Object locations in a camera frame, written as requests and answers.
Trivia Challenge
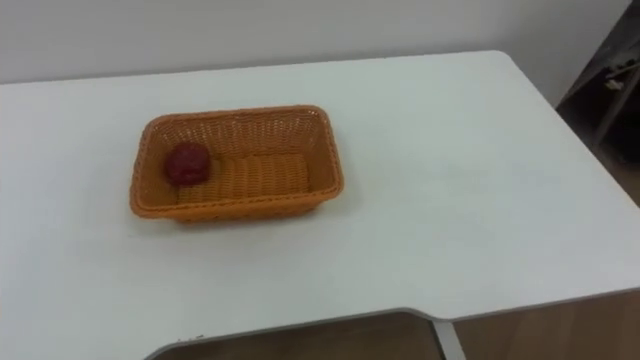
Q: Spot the orange woven basket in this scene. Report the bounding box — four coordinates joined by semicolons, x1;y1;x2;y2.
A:
129;104;345;224

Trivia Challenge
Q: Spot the white desk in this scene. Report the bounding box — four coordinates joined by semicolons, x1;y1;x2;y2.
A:
0;49;640;360

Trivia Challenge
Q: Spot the red apple soft toy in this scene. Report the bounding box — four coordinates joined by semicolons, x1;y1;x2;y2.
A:
164;142;212;188

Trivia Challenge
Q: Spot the dark metal rack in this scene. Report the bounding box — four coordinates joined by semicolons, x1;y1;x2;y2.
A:
555;0;640;164

